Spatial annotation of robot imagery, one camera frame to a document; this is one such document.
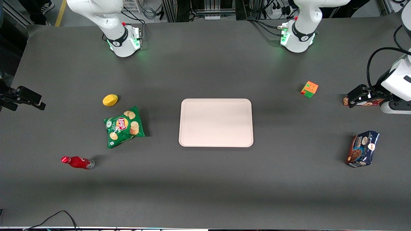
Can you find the blue cookie box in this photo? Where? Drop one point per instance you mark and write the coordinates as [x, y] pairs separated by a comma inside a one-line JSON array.
[[362, 149]]

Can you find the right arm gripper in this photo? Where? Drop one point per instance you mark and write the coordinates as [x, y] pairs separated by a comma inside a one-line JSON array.
[[6, 95]]

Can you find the pale pink plastic tray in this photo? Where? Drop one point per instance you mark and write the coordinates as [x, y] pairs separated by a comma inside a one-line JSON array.
[[215, 123]]

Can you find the yellow lemon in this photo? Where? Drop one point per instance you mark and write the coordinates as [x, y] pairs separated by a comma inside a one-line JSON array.
[[110, 100]]

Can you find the red plaid cookie box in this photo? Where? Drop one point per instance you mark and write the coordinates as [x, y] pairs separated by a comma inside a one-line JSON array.
[[369, 103]]

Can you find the red soda bottle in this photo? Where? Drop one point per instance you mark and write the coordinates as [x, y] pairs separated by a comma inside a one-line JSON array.
[[77, 162]]

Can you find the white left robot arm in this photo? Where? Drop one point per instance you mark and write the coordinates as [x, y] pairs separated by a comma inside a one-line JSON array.
[[300, 38]]

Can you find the white power strip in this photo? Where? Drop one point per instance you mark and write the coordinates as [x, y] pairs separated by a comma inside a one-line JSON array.
[[278, 11]]

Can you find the black shoe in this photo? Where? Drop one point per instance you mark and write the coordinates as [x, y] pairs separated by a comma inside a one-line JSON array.
[[48, 5]]

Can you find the white vented box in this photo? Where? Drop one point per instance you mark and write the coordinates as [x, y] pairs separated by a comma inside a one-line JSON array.
[[131, 5]]

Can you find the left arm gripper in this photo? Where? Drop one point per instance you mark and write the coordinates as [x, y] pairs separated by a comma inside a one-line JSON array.
[[380, 90]]

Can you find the green Lay's chips bag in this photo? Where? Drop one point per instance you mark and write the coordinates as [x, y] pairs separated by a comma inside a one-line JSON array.
[[123, 128]]

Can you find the orange green puzzle cube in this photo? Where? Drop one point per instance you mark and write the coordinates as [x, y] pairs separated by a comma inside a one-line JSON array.
[[310, 89]]

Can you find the black metal rack frame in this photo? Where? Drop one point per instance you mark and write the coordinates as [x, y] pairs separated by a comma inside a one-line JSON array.
[[167, 9]]

